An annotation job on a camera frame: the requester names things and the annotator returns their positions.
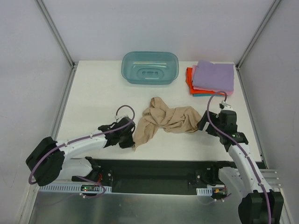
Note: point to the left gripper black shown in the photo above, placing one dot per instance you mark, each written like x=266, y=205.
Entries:
x=127, y=134

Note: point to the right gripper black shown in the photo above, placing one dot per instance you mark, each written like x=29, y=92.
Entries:
x=208, y=124

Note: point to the beige t shirt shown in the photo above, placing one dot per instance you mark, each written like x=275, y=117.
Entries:
x=171, y=120

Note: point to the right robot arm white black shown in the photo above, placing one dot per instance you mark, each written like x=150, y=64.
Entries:
x=258, y=203

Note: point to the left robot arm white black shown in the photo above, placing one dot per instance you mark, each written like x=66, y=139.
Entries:
x=49, y=158

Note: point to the teal folded t shirt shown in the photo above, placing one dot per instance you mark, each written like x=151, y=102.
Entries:
x=206, y=95

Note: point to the pink folded t shirt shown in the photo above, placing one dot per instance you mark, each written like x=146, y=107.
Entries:
x=210, y=89

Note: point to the purple folded t shirt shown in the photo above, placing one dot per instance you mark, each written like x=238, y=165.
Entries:
x=215, y=75

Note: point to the orange folded t shirt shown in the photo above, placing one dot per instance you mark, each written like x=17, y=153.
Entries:
x=189, y=74

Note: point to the teal plastic tub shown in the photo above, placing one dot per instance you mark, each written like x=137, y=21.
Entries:
x=150, y=68

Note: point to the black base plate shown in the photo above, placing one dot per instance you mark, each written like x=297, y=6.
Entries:
x=155, y=177

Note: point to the right white cable duct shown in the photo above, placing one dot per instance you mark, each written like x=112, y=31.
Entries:
x=204, y=191

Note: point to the white cable duct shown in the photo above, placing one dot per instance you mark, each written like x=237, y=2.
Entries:
x=204, y=191
x=71, y=188

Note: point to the aluminium front rail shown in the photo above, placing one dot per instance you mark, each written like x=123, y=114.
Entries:
x=272, y=177

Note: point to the left aluminium frame post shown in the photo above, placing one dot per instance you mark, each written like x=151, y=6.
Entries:
x=50, y=22

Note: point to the aluminium frame post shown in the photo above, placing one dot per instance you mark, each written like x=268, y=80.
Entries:
x=50, y=22
x=265, y=20

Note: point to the left white cable duct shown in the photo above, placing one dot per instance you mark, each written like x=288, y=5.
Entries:
x=71, y=188

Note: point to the right aluminium frame post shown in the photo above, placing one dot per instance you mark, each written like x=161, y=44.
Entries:
x=265, y=20

